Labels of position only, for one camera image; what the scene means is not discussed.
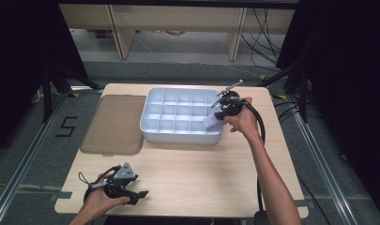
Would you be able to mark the aluminium floor rail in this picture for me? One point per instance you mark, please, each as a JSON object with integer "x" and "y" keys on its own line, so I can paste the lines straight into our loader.
{"x": 325, "y": 175}
{"x": 25, "y": 162}

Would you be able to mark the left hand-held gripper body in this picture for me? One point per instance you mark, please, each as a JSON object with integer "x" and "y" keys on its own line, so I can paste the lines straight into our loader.
{"x": 123, "y": 175}

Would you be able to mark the person's left hand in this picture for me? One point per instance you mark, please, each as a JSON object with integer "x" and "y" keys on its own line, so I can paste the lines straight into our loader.
{"x": 98, "y": 201}

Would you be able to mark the translucent plastic lid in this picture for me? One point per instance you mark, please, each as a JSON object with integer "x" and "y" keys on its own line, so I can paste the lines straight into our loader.
{"x": 115, "y": 125}

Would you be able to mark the light wooden shelf unit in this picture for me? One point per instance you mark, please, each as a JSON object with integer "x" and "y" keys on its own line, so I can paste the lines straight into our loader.
{"x": 178, "y": 18}

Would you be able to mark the black metal stand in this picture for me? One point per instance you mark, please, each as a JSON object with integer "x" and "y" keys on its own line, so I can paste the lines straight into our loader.
{"x": 53, "y": 90}
{"x": 298, "y": 87}

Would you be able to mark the person's right hand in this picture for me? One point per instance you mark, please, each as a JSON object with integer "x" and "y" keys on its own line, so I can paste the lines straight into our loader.
{"x": 245, "y": 122}

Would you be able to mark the small white object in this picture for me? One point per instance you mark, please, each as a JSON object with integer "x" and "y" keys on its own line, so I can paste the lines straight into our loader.
{"x": 212, "y": 120}

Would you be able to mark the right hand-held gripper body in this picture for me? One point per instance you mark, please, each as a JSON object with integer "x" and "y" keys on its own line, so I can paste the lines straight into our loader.
{"x": 231, "y": 103}

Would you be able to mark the white compartment storage box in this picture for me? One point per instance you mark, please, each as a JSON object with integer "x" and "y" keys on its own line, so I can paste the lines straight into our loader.
{"x": 178, "y": 115}

